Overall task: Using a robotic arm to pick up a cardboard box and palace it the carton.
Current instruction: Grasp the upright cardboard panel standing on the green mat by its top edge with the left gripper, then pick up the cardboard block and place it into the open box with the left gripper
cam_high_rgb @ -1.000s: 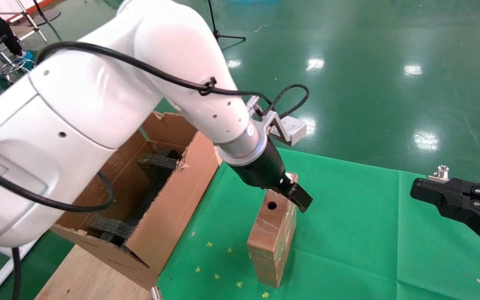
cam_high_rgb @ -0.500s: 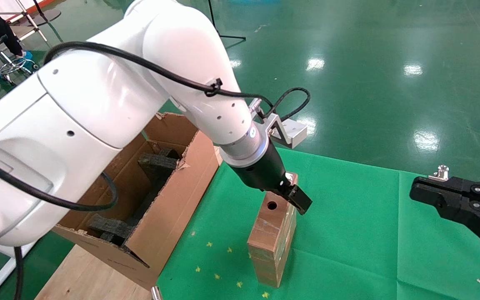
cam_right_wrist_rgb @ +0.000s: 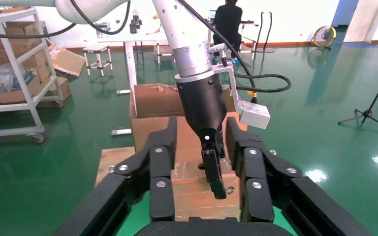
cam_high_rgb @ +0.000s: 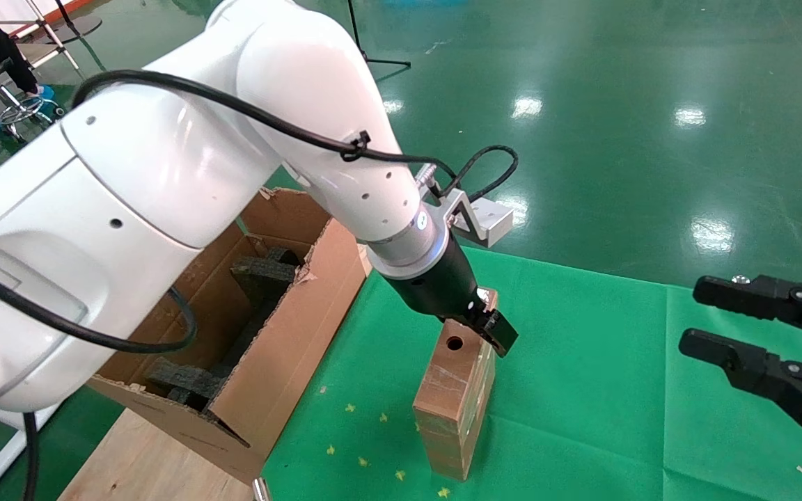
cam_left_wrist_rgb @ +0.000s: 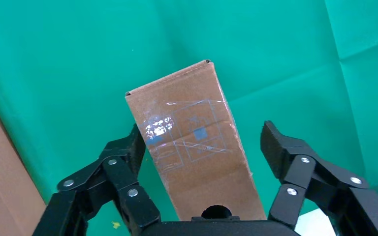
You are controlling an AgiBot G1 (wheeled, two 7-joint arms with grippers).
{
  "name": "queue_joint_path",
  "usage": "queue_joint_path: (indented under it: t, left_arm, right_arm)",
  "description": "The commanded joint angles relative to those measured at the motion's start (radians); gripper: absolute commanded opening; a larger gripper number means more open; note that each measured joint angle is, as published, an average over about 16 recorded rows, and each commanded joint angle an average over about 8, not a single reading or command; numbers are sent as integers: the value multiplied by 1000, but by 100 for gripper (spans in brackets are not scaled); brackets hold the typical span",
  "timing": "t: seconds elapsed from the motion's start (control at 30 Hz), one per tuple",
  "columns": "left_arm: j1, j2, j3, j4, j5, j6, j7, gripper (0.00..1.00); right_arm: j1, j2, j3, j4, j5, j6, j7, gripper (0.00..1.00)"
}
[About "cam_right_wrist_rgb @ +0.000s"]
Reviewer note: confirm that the black pole floor stand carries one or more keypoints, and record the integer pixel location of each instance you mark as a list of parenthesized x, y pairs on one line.
[(264, 50)]

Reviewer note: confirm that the white shelf cart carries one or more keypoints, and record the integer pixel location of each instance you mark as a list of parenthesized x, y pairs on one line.
[(29, 94)]

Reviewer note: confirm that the seated person in black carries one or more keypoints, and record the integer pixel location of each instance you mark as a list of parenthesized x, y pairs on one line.
[(228, 19)]

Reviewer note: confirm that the small taped cardboard box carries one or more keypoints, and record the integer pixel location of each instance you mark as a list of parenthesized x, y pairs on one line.
[(192, 195)]

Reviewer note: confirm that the small white stool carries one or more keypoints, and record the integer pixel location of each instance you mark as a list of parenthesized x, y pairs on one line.
[(97, 49)]

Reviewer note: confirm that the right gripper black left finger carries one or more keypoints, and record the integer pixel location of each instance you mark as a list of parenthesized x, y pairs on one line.
[(161, 163)]

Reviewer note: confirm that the black device on desk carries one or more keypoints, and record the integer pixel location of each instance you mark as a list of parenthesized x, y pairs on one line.
[(136, 22)]

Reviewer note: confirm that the large open cardboard carton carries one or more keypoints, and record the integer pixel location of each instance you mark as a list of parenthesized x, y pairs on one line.
[(156, 101)]

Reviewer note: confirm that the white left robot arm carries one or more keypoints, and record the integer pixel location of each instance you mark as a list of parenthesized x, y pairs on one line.
[(182, 29)]

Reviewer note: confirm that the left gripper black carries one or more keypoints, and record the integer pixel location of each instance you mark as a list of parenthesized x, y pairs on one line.
[(203, 104)]

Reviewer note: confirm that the yellow floor fan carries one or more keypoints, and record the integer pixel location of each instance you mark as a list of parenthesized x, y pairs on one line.
[(325, 36)]

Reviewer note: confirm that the black tripod stand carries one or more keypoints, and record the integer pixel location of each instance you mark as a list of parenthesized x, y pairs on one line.
[(367, 113)]

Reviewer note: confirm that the metal cup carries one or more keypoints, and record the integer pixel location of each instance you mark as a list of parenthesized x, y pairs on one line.
[(103, 30)]

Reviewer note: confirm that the open laptop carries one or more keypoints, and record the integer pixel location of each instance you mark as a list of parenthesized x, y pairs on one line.
[(212, 14)]

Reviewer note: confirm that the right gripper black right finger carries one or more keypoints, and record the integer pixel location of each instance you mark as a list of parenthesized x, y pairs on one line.
[(254, 166)]

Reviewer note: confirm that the clear plastic bag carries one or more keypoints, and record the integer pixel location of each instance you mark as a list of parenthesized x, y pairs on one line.
[(6, 76)]

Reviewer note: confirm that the printed flat cardboard sheet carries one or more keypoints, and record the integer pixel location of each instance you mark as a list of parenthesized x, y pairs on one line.
[(66, 62)]

